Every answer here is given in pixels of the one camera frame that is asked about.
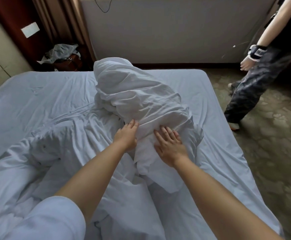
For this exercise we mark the person's right hand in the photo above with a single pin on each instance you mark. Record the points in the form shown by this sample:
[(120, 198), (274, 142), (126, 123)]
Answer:
[(171, 147)]

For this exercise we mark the person's left hand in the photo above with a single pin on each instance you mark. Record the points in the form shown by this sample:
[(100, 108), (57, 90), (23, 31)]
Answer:
[(128, 137)]

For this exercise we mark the white duvet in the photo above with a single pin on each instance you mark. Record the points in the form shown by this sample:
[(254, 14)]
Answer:
[(135, 92)]

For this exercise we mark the white bed sheet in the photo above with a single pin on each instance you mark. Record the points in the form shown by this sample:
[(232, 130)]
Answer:
[(35, 92)]

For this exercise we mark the person's right forearm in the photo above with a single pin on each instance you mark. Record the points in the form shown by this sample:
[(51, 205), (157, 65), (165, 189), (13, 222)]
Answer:
[(220, 202)]

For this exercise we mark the another person's forearm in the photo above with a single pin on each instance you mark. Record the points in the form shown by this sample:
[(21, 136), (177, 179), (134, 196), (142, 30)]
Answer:
[(280, 22)]

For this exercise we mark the person's left forearm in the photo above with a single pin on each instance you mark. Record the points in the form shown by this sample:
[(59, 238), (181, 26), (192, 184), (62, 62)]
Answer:
[(93, 182)]

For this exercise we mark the person's white shirt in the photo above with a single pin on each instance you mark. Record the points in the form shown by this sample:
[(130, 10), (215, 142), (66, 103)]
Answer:
[(48, 220)]

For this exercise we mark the black and white wristband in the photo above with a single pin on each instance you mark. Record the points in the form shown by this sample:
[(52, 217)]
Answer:
[(257, 51)]

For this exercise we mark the brown curtain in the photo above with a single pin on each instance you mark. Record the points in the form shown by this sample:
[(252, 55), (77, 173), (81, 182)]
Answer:
[(60, 20)]

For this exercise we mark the beige padded headboard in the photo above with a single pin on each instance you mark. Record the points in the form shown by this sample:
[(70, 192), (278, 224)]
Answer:
[(0, 52)]

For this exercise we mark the white wall switch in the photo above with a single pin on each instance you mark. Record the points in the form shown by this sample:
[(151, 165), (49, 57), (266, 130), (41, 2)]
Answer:
[(30, 30)]

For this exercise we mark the dark wooden wall panel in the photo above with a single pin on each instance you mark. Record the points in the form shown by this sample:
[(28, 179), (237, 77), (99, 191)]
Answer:
[(10, 12)]

